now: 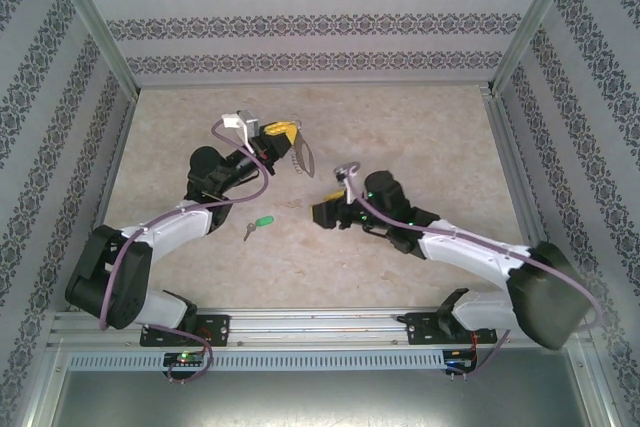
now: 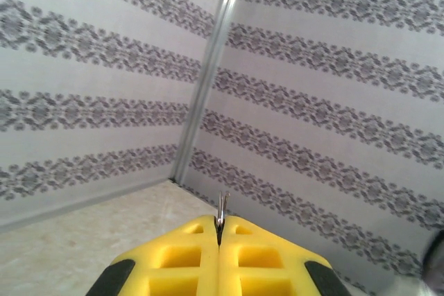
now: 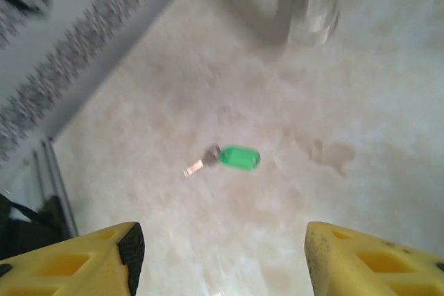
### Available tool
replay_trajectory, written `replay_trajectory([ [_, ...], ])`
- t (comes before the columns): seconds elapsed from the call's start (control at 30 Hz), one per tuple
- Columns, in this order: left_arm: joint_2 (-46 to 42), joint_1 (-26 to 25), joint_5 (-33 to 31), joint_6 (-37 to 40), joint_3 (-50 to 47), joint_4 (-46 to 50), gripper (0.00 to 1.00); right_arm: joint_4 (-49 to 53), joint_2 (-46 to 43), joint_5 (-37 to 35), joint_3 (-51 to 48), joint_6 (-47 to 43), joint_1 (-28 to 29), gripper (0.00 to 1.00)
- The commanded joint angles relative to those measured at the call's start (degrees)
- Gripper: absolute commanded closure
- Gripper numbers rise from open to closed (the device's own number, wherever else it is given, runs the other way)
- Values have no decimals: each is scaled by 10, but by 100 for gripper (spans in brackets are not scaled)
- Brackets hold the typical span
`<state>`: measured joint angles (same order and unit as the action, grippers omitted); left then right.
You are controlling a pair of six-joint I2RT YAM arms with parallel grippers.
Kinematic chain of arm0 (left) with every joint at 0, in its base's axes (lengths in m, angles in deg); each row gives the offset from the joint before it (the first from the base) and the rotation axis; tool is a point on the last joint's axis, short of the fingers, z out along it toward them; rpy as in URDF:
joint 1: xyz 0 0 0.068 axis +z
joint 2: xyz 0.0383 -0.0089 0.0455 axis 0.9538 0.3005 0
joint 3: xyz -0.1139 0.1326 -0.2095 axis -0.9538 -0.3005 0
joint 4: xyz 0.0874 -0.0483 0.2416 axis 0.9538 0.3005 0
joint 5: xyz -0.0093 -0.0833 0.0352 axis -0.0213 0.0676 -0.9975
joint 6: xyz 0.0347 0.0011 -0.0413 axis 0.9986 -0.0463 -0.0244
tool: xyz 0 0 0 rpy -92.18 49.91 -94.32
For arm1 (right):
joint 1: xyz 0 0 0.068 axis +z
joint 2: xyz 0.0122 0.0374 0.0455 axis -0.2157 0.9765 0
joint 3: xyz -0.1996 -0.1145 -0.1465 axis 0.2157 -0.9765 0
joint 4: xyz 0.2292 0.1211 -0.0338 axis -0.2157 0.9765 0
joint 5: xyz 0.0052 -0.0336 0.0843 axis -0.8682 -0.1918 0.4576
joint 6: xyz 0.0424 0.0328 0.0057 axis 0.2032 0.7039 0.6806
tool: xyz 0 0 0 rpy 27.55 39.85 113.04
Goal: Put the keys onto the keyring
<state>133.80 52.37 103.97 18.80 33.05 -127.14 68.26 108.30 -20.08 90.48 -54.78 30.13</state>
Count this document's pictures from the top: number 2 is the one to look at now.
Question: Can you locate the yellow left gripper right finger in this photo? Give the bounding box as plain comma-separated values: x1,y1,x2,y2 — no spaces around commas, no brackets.
218,214,352,296

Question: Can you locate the silver carabiner keyring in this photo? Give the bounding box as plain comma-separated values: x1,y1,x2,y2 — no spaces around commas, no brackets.
214,190,232,241

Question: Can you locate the aluminium frame post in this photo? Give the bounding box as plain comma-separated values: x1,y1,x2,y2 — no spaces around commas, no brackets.
172,0,248,186

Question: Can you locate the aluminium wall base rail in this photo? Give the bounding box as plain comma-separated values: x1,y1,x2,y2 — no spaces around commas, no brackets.
0,174,178,234

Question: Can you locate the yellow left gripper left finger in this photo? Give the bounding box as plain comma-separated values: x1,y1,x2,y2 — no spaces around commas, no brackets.
86,214,221,296

